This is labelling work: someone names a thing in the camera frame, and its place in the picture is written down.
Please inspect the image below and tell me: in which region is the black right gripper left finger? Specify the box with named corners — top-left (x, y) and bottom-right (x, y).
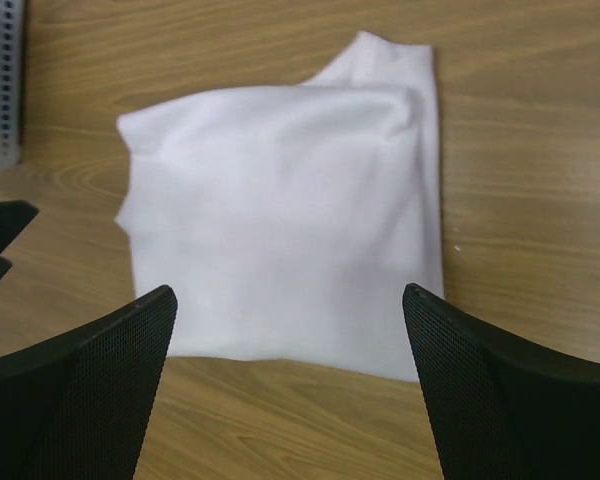
top-left (0, 285), bottom-right (177, 480)

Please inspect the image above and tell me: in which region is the white plastic laundry basket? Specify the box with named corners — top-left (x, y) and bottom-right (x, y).
top-left (0, 0), bottom-right (27, 170)

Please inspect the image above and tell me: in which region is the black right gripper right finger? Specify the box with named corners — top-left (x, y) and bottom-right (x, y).
top-left (403, 284), bottom-right (600, 479)

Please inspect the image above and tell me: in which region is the white t shirt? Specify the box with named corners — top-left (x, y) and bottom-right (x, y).
top-left (116, 32), bottom-right (444, 382)

